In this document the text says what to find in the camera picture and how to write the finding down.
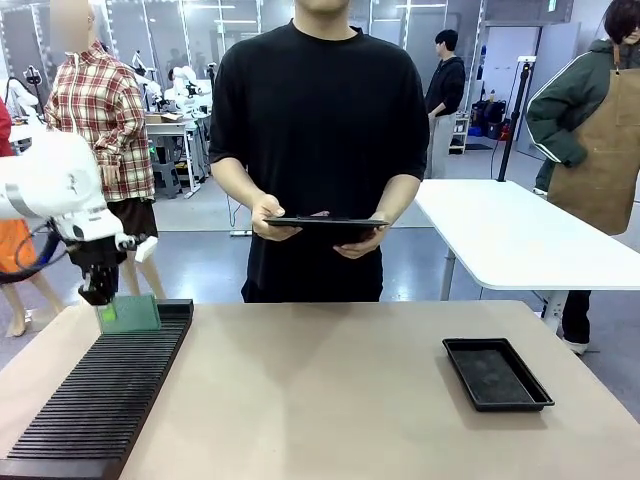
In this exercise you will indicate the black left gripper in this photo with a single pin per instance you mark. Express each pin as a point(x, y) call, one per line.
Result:
point(97, 260)

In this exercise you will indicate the green PCB board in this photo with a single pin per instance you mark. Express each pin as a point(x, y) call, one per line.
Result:
point(137, 315)

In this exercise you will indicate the black clipboard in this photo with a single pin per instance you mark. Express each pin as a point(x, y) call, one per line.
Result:
point(325, 227)

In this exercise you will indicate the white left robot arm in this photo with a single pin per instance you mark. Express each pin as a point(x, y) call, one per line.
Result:
point(55, 175)

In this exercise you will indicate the person's left forearm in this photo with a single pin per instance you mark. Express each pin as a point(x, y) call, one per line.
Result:
point(400, 197)

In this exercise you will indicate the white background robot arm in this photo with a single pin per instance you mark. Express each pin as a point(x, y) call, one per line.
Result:
point(187, 90)

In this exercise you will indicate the person's right forearm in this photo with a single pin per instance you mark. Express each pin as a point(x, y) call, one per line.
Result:
point(240, 182)

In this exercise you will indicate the black slotted PCB rack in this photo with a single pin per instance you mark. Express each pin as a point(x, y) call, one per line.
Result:
point(100, 390)

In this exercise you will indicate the person's right hand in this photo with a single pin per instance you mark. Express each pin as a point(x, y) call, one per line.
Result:
point(267, 215)

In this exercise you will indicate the person's left hand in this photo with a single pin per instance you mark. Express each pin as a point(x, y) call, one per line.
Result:
point(357, 250)

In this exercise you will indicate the grey step stool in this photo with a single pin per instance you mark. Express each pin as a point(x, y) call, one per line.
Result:
point(166, 177)

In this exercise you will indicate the white background desk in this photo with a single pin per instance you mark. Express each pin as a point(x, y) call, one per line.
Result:
point(175, 127)

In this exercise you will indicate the mannequin in plaid shirt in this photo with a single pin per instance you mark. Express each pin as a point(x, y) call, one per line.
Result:
point(100, 110)

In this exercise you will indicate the cardboard box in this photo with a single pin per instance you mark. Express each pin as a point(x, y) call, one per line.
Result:
point(165, 118)

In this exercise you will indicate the person in black t-shirt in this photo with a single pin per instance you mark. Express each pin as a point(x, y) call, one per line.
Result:
point(320, 110)

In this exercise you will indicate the black plastic tray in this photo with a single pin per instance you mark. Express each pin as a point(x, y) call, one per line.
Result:
point(495, 375)

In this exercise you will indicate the person in black hoodie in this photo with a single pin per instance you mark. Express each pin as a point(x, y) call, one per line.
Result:
point(445, 95)

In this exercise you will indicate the white side table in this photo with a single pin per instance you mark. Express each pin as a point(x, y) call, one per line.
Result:
point(525, 235)

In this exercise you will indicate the black equipment cases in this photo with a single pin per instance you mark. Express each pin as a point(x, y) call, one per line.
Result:
point(490, 117)

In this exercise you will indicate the black pole stand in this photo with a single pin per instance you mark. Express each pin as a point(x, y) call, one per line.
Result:
point(512, 120)

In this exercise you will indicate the person in brown apron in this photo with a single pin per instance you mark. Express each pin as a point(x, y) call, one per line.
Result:
point(595, 140)

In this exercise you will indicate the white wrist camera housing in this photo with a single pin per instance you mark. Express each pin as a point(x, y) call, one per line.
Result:
point(145, 247)

